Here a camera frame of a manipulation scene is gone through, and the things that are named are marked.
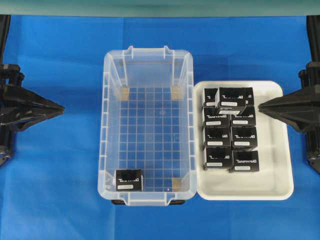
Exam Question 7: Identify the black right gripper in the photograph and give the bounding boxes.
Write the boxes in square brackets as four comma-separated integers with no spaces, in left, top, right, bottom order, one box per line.
[258,61,320,133]

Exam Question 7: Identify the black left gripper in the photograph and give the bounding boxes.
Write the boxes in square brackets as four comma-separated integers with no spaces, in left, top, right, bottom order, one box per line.
[0,64,65,132]

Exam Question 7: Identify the black box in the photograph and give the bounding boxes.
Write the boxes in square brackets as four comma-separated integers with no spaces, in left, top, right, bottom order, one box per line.
[229,150,260,173]
[215,87,254,115]
[203,147,233,171]
[202,88,218,108]
[115,169,144,192]

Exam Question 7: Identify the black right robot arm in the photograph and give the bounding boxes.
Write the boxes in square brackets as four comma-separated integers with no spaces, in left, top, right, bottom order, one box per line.
[258,15,320,173]

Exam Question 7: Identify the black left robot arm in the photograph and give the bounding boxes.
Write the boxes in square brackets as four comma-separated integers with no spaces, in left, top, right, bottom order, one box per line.
[0,63,65,165]

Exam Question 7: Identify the black box second row right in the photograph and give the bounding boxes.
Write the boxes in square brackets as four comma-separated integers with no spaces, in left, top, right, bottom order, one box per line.
[230,106,256,127]

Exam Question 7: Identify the black box second row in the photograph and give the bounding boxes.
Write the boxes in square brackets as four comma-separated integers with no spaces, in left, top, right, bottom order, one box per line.
[230,106,256,127]
[202,107,230,127]

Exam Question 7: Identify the black box third row right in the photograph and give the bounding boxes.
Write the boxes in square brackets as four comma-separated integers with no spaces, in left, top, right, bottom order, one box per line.
[230,126,258,149]

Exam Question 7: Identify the black box third row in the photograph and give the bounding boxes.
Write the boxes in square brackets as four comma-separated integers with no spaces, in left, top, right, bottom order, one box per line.
[230,126,258,149]
[202,126,232,148]

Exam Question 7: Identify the black box second row left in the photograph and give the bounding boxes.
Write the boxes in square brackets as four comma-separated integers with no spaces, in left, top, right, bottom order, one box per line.
[202,107,230,127]

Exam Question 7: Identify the black box third row left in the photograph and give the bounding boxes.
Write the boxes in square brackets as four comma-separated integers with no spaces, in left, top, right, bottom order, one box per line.
[202,126,232,148]

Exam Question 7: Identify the clear plastic storage case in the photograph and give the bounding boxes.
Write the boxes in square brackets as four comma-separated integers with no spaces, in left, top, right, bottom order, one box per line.
[97,46,196,206]

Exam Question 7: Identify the white plastic tray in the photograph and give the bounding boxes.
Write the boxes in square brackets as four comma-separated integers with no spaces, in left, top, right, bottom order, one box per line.
[190,80,294,201]

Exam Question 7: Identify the black case latch handle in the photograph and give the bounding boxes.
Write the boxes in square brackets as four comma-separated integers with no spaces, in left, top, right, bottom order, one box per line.
[111,200,186,205]

